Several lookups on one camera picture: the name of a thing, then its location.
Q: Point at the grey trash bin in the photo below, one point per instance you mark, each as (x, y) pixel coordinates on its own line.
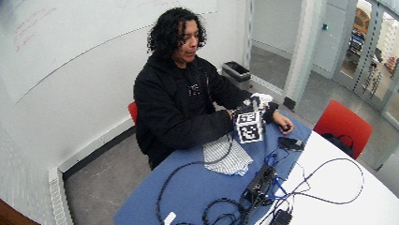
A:
(237, 74)

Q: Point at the black power adapter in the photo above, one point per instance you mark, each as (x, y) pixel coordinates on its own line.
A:
(282, 217)

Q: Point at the small black object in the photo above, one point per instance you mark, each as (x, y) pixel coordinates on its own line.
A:
(286, 127)

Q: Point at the red chair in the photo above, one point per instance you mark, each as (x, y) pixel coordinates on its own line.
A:
(345, 126)
(133, 112)

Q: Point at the black bag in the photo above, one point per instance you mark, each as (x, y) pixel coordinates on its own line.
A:
(338, 142)

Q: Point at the small black device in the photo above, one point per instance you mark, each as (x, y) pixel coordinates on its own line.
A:
(290, 143)

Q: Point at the white marker cube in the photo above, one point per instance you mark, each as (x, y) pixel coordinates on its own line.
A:
(249, 128)

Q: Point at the blue wall fixture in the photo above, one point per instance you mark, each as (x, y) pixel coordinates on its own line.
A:
(325, 27)

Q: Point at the the person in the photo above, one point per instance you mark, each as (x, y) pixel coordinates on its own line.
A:
(178, 103)

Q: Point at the whiteboard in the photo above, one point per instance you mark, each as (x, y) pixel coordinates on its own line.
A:
(83, 37)

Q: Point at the striped grey white cloth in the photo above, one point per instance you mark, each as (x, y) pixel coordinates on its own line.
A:
(226, 157)

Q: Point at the blue tablecloth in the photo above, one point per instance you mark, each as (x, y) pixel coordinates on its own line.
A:
(200, 184)

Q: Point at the small white object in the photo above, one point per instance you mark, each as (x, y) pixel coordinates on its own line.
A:
(169, 218)

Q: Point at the black electronics box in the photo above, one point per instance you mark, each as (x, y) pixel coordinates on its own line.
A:
(259, 187)

